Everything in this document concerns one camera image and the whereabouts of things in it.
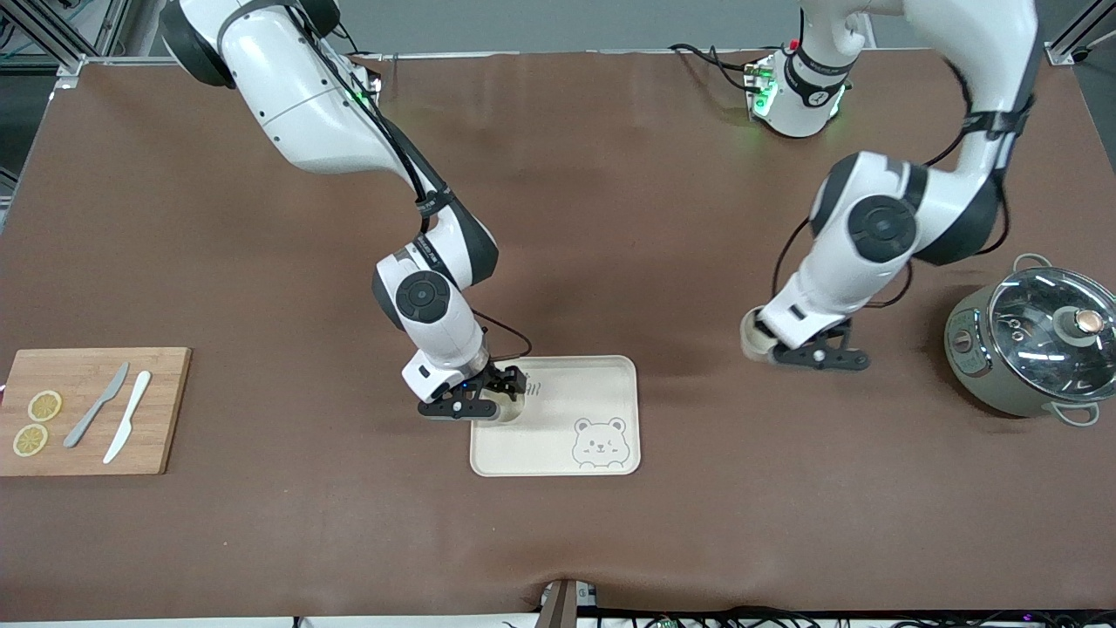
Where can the cream bear print tray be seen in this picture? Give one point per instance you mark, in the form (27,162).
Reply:
(558,392)

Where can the grey plastic knife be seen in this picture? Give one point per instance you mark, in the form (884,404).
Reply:
(96,406)

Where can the lemon slice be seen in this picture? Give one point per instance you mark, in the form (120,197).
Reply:
(44,406)
(30,440)

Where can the white plastic knife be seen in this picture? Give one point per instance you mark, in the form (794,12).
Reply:
(129,419)

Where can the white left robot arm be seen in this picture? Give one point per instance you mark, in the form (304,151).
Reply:
(881,227)

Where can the wooden cutting board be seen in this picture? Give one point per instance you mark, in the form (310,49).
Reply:
(87,453)

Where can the table edge clamp mount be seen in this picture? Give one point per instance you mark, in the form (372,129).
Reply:
(562,606)

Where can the glass pot lid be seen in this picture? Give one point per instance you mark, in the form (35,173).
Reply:
(1037,349)

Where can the brown table cover mat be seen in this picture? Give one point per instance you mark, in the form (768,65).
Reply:
(610,218)

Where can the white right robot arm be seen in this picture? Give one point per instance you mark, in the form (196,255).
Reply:
(296,96)

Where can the aluminium frame profile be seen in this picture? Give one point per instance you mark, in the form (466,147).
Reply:
(61,44)
(1081,30)

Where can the white IKEA cup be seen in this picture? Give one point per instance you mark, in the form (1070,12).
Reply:
(750,344)
(510,410)

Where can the grey-green electric cooking pot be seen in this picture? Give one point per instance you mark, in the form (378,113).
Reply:
(972,366)

